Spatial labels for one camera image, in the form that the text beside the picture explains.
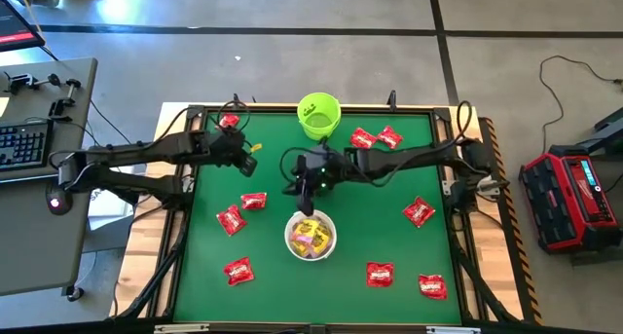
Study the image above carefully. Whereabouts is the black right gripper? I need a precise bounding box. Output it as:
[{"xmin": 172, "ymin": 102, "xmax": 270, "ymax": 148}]
[{"xmin": 291, "ymin": 146, "xmax": 348, "ymax": 217}]

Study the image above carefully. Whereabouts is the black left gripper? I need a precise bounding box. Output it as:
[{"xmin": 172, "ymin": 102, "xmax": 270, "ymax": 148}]
[{"xmin": 206, "ymin": 129, "xmax": 259, "ymax": 178}]

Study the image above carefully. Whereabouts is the red Skittles candy pack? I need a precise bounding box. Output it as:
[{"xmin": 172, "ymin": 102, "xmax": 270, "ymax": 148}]
[
  {"xmin": 377, "ymin": 125, "xmax": 405, "ymax": 151},
  {"xmin": 216, "ymin": 204, "xmax": 248, "ymax": 238},
  {"xmin": 418, "ymin": 273, "xmax": 449, "ymax": 302},
  {"xmin": 402, "ymin": 196, "xmax": 436, "ymax": 229},
  {"xmin": 349, "ymin": 127, "xmax": 379, "ymax": 151},
  {"xmin": 239, "ymin": 192, "xmax": 268, "ymax": 211},
  {"xmin": 365, "ymin": 261, "xmax": 396, "ymax": 289},
  {"xmin": 217, "ymin": 112, "xmax": 241, "ymax": 130},
  {"xmin": 222, "ymin": 256, "xmax": 256, "ymax": 287}
]

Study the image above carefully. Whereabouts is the white plastic bucket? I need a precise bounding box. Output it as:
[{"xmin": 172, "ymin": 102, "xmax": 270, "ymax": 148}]
[{"xmin": 283, "ymin": 209, "xmax": 338, "ymax": 262}]

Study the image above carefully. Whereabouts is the lime green plastic bucket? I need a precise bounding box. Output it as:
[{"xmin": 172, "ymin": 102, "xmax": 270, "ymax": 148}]
[{"xmin": 296, "ymin": 92, "xmax": 342, "ymax": 141}]

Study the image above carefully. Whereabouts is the green table mat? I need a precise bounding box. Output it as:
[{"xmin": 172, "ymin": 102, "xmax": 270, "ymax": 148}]
[{"xmin": 173, "ymin": 110, "xmax": 462, "ymax": 324}]

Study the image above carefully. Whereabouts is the black computer mouse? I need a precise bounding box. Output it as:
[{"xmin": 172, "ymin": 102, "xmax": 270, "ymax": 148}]
[{"xmin": 46, "ymin": 187, "xmax": 74, "ymax": 217}]

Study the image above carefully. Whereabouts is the black desk clamp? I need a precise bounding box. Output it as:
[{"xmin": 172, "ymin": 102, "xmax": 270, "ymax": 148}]
[
  {"xmin": 47, "ymin": 78, "xmax": 83, "ymax": 122},
  {"xmin": 1, "ymin": 72, "xmax": 62, "ymax": 95}
]

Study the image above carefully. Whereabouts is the yellow black hazard strip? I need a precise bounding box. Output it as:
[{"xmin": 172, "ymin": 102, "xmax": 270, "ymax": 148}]
[{"xmin": 479, "ymin": 117, "xmax": 545, "ymax": 325}]

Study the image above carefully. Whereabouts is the black backlit keyboard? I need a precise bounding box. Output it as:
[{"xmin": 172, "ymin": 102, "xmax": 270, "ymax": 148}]
[{"xmin": 0, "ymin": 119, "xmax": 55, "ymax": 172}]

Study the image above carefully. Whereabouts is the grey computer desk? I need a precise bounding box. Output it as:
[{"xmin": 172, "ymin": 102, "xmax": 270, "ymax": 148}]
[{"xmin": 0, "ymin": 56, "xmax": 140, "ymax": 304}]

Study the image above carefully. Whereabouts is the red black power station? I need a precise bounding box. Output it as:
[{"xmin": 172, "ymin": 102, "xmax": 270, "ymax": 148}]
[{"xmin": 518, "ymin": 146, "xmax": 623, "ymax": 255}]

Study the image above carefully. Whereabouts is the black flat screen monitor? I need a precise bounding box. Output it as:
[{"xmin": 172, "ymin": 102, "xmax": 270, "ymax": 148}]
[{"xmin": 0, "ymin": 0, "xmax": 46, "ymax": 53}]

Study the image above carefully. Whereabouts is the dark metal stand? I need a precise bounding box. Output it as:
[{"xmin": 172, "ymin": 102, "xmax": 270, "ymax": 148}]
[{"xmin": 578, "ymin": 107, "xmax": 623, "ymax": 155}]

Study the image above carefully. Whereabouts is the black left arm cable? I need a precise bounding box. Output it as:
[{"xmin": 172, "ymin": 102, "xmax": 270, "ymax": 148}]
[{"xmin": 48, "ymin": 98, "xmax": 254, "ymax": 179}]

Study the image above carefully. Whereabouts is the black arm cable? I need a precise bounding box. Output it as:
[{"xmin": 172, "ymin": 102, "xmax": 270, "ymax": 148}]
[
  {"xmin": 279, "ymin": 99, "xmax": 493, "ymax": 189},
  {"xmin": 48, "ymin": 98, "xmax": 254, "ymax": 179}
]

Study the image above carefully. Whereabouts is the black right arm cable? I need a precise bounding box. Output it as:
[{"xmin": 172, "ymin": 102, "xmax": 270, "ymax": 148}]
[{"xmin": 279, "ymin": 99, "xmax": 493, "ymax": 189}]

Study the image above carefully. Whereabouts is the silver metal bracket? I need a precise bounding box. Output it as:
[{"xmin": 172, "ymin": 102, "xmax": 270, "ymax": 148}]
[
  {"xmin": 154, "ymin": 323, "xmax": 210, "ymax": 334},
  {"xmin": 426, "ymin": 325, "xmax": 482, "ymax": 334}
]

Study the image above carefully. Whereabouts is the black floor cable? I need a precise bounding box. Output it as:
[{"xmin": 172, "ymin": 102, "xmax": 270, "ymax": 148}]
[{"xmin": 537, "ymin": 55, "xmax": 623, "ymax": 140}]

